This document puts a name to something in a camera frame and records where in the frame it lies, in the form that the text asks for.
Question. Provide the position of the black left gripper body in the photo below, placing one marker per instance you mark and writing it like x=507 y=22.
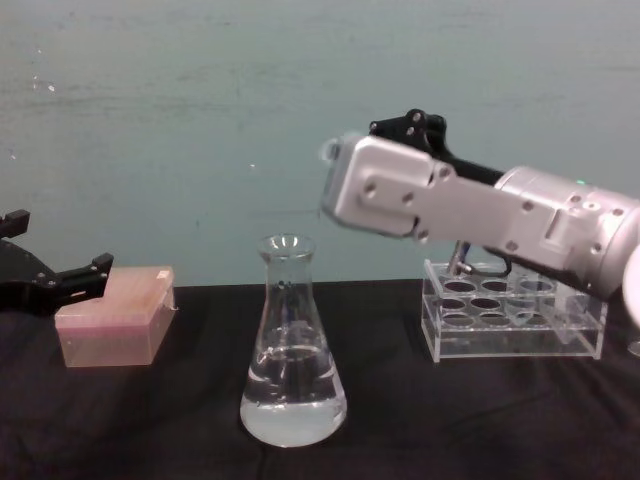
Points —
x=25 y=285

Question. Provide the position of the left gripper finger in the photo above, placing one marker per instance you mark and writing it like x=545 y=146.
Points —
x=82 y=280
x=12 y=222

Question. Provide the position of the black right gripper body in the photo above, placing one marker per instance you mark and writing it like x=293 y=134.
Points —
x=472 y=169

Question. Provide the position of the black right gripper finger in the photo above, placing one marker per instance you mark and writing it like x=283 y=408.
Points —
x=406 y=126

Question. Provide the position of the clear tube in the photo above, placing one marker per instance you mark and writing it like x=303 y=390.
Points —
x=336 y=146

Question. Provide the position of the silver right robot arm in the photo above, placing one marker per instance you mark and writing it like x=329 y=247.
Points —
x=500 y=210

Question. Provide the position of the pink pipette tip box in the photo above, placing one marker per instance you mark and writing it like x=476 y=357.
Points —
x=120 y=325

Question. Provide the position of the clear acrylic tube rack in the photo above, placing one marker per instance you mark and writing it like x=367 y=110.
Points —
x=510 y=340

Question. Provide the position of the clear glass conical flask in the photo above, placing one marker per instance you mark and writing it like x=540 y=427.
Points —
x=292 y=395

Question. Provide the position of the small clear glass vessel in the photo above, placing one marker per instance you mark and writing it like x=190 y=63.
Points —
x=635 y=348

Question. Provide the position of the black table cloth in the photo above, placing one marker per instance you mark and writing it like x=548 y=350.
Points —
x=450 y=415

